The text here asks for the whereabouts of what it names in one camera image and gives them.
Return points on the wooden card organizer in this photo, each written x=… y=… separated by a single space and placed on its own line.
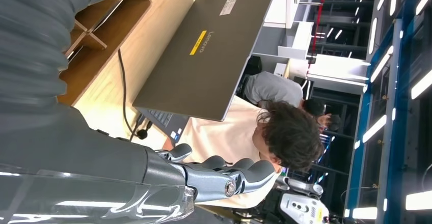
x=111 y=30

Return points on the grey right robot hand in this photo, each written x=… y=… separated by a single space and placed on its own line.
x=84 y=155

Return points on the white grey machine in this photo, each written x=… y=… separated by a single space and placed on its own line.
x=300 y=209

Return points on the grey laptop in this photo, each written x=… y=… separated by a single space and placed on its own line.
x=202 y=57

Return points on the white partition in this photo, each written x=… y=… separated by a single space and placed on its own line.
x=337 y=74

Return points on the white cabinet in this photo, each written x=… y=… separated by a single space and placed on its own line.
x=279 y=6

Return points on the person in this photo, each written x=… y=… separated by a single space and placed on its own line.
x=229 y=138
x=273 y=87

